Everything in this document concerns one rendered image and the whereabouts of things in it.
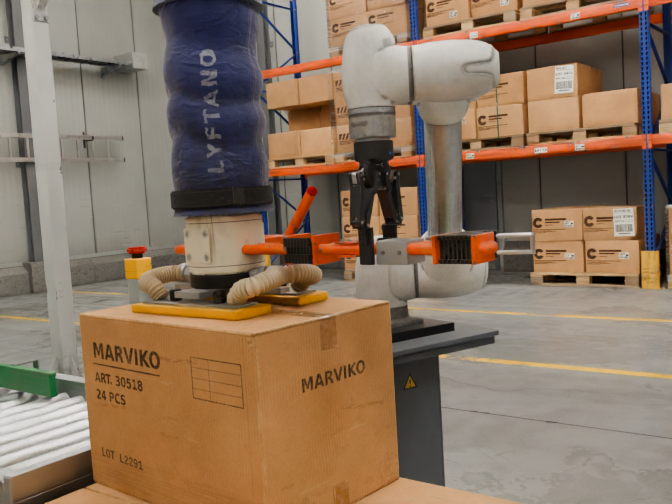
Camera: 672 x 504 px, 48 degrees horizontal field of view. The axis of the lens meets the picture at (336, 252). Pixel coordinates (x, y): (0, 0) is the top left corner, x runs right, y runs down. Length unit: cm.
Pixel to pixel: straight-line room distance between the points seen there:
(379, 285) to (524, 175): 825
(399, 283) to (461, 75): 97
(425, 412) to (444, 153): 79
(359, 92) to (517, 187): 909
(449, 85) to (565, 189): 884
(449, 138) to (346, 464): 91
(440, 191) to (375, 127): 74
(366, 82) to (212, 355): 58
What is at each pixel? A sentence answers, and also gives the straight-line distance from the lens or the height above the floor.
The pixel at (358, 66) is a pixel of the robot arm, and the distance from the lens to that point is 141.
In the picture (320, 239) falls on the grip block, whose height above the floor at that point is 109.
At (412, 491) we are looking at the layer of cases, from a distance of 169.
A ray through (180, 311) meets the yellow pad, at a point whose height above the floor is 96.
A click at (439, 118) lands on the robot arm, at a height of 136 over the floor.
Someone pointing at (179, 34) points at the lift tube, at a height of 153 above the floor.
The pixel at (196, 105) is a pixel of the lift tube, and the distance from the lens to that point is 162.
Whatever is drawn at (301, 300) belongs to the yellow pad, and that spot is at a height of 96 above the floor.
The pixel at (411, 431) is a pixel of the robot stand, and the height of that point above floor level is 47.
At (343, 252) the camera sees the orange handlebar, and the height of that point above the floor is 107.
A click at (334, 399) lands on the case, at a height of 77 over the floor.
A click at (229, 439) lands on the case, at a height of 73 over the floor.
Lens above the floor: 118
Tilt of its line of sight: 4 degrees down
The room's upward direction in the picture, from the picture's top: 3 degrees counter-clockwise
